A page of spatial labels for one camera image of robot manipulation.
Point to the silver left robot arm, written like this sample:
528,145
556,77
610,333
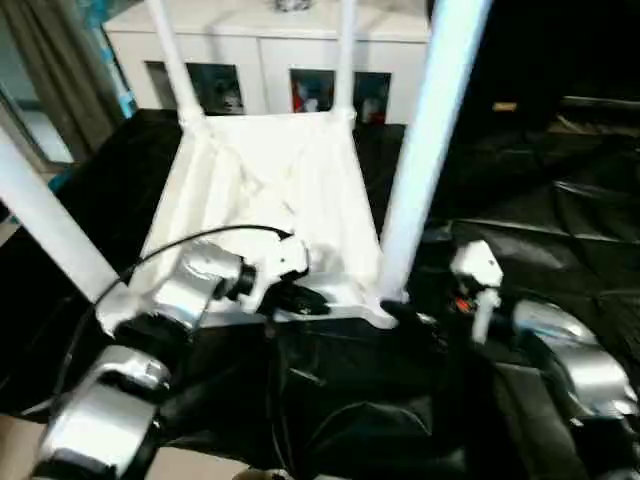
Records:
100,420

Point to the black mat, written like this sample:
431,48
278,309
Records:
550,200

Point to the grey-brown curtain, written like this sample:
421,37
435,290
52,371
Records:
65,70

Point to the clear glass jar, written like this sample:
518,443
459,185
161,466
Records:
292,4

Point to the white glass-door cabinet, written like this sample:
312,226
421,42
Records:
260,45

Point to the dark rounded robot torso part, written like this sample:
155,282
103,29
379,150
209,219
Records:
257,474

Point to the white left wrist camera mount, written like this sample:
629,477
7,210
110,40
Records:
282,260

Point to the black speaker with gold label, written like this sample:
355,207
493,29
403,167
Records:
575,50

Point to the white plastic table leg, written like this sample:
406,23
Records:
45,215
177,60
430,125
346,55

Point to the glass sliding door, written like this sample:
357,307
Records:
30,110

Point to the red bottle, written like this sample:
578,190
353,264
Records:
299,100

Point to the light blue plastic rack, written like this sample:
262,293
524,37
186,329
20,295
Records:
117,70

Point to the teal floor strip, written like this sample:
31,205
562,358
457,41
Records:
60,180

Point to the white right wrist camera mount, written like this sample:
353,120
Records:
477,265

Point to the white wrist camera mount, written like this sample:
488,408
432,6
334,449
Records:
282,260
477,265

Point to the white plastic table top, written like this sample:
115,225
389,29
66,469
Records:
260,190

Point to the dark low bench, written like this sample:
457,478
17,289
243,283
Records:
600,112

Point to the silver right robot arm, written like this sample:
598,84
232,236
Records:
575,350

